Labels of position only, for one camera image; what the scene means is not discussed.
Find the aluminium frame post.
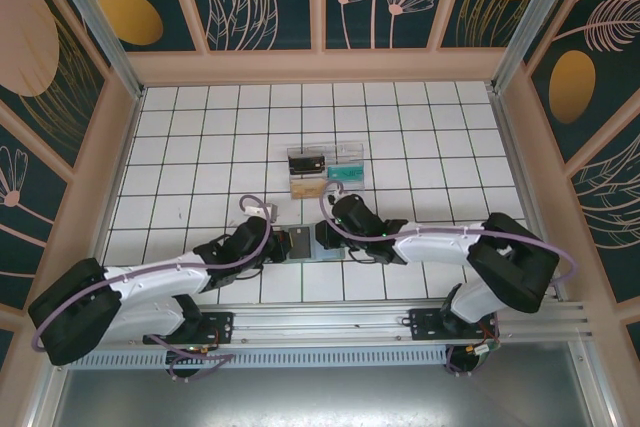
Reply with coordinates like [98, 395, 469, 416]
[488, 0, 600, 96]
[39, 0, 147, 101]

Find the slotted grey cable duct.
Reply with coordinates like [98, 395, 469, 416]
[67, 346, 451, 369]

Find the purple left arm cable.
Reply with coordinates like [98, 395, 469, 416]
[30, 194, 279, 382]

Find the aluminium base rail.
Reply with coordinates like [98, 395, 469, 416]
[47, 299, 594, 348]

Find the black credit card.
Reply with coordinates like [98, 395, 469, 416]
[288, 155, 327, 173]

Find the green circuit board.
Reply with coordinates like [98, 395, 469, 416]
[469, 339, 502, 363]

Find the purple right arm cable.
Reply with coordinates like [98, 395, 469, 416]
[318, 180, 576, 378]

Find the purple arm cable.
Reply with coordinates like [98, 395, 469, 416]
[318, 180, 576, 378]
[30, 194, 279, 382]

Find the grey metal panel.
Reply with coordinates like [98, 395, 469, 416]
[29, 365, 616, 427]

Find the clear acrylic card holder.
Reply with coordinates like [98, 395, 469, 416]
[286, 144, 371, 201]

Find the gold credit card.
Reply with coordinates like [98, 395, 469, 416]
[290, 180, 327, 198]

